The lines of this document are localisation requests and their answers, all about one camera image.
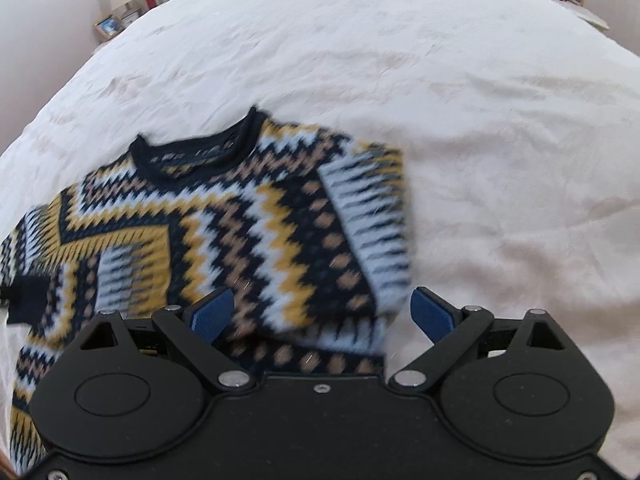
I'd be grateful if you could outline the patterned knit sweater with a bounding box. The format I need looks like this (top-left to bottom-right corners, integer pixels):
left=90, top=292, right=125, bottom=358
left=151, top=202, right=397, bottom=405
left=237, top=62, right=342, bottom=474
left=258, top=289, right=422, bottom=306
left=1, top=108, right=411, bottom=474

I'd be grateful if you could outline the cream bedspread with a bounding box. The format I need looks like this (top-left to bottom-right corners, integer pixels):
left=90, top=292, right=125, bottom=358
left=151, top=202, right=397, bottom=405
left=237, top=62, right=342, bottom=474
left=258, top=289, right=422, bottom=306
left=1, top=0, right=639, bottom=477

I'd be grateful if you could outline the left framed photo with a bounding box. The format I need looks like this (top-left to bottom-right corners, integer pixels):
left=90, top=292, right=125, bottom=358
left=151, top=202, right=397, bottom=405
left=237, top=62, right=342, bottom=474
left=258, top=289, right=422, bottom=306
left=94, top=14, right=125, bottom=40

